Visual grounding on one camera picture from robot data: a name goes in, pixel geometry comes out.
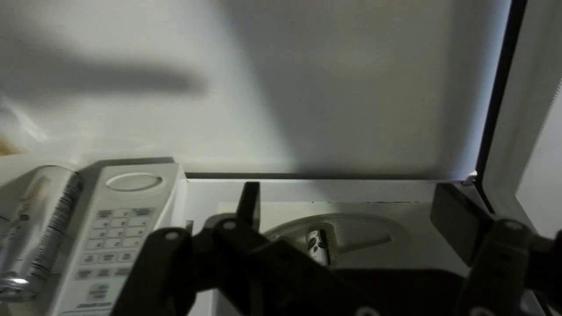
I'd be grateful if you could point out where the white microwave oven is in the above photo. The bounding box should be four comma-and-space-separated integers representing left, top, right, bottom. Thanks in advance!
45, 157, 487, 316

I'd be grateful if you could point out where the white microwave door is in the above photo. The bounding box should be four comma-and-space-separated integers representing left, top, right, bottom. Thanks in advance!
472, 0, 562, 243

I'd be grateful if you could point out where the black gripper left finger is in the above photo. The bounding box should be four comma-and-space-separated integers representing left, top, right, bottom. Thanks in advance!
112, 180, 382, 316

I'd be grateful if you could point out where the silver shaker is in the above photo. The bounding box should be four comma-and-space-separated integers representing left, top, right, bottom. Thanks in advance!
0, 166, 83, 304

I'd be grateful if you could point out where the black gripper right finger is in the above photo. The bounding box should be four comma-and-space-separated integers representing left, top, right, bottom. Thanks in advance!
428, 182, 562, 316

